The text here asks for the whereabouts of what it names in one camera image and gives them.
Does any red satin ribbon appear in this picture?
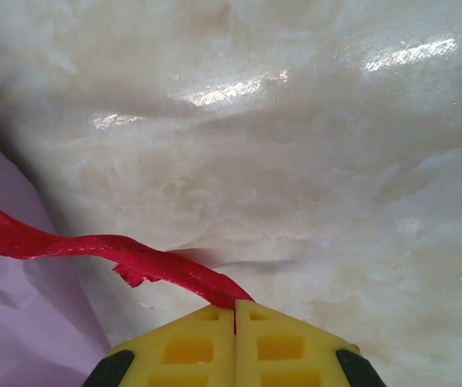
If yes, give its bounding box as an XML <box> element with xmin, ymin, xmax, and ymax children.
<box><xmin>0</xmin><ymin>199</ymin><xmax>256</xmax><ymax>311</ymax></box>

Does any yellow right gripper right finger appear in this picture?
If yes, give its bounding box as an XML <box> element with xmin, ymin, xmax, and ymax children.
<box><xmin>236</xmin><ymin>300</ymin><xmax>387</xmax><ymax>387</ymax></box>

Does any pink purple wrapping paper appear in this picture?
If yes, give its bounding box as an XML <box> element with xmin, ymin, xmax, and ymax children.
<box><xmin>0</xmin><ymin>123</ymin><xmax>113</xmax><ymax>387</ymax></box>

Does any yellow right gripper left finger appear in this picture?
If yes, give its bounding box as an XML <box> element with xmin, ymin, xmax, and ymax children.
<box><xmin>87</xmin><ymin>304</ymin><xmax>235</xmax><ymax>387</ymax></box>

